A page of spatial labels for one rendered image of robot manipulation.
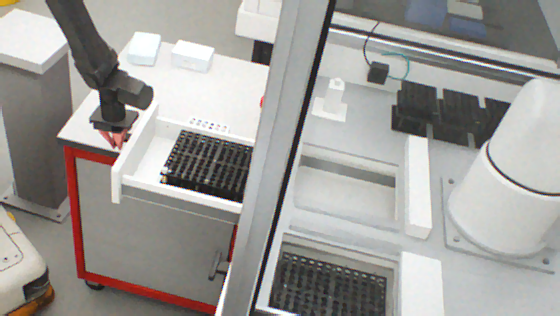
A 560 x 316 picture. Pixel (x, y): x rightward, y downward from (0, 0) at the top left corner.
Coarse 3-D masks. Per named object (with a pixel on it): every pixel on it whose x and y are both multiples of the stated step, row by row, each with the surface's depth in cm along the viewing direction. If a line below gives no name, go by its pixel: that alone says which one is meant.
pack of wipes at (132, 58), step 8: (136, 32) 196; (136, 40) 192; (144, 40) 193; (152, 40) 194; (160, 40) 196; (136, 48) 189; (144, 48) 189; (152, 48) 190; (128, 56) 187; (136, 56) 187; (144, 56) 187; (152, 56) 187; (144, 64) 189; (152, 64) 189
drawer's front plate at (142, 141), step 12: (156, 108) 147; (144, 120) 141; (144, 132) 141; (132, 144) 134; (144, 144) 144; (120, 156) 130; (132, 156) 135; (120, 168) 128; (132, 168) 138; (120, 180) 130; (120, 192) 133
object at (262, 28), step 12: (252, 0) 193; (264, 0) 193; (240, 12) 197; (252, 12) 197; (264, 12) 195; (276, 12) 194; (240, 24) 200; (252, 24) 199; (264, 24) 198; (276, 24) 197; (252, 36) 202; (264, 36) 201; (264, 48) 207; (252, 60) 211; (264, 60) 211
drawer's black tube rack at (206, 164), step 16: (192, 144) 142; (208, 144) 142; (224, 144) 143; (240, 144) 144; (176, 160) 136; (192, 160) 137; (208, 160) 138; (224, 160) 138; (240, 160) 139; (176, 176) 132; (192, 176) 133; (208, 176) 133; (224, 176) 134; (240, 176) 135; (208, 192) 134; (224, 192) 135; (240, 192) 136
